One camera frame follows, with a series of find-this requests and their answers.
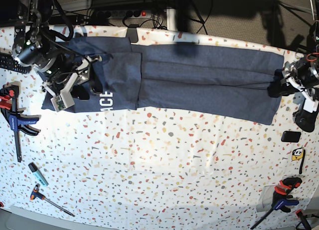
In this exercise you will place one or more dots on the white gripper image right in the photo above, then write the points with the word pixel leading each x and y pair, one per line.
pixel 300 77

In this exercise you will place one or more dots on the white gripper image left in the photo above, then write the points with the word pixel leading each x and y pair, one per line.
pixel 65 86

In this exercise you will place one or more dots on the blue grey T-shirt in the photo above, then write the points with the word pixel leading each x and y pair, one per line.
pixel 225 81

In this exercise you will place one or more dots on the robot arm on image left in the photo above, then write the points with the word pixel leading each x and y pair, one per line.
pixel 35 43

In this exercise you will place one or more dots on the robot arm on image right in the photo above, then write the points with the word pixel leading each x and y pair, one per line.
pixel 312 48

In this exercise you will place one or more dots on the black game controller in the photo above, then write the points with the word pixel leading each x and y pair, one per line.
pixel 304 119

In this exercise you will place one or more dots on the small black box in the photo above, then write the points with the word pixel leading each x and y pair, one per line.
pixel 291 136

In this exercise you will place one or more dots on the black table edge clamp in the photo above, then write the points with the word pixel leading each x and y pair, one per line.
pixel 132 34

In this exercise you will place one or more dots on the black power adapter brick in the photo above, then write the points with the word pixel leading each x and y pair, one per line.
pixel 73 19

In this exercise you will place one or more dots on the blue black bar clamp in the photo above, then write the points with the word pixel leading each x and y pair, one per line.
pixel 9 109

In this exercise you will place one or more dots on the white power strip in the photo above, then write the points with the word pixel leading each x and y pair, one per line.
pixel 118 14

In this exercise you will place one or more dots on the black TV remote control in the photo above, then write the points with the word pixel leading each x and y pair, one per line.
pixel 7 62

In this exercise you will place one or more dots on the light blue highlighter marker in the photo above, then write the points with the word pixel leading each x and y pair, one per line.
pixel 37 173

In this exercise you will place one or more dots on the blue bar clamp right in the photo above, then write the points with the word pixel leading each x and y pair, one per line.
pixel 282 198

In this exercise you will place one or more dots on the red black clamp corner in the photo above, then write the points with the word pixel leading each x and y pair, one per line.
pixel 304 222

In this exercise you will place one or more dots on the yellow tag with black strap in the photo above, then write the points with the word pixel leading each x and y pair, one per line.
pixel 299 154

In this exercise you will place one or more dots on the white table leg post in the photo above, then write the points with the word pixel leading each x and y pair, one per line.
pixel 171 19

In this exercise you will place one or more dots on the orange T-handle hex key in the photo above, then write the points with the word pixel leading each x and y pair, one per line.
pixel 36 194

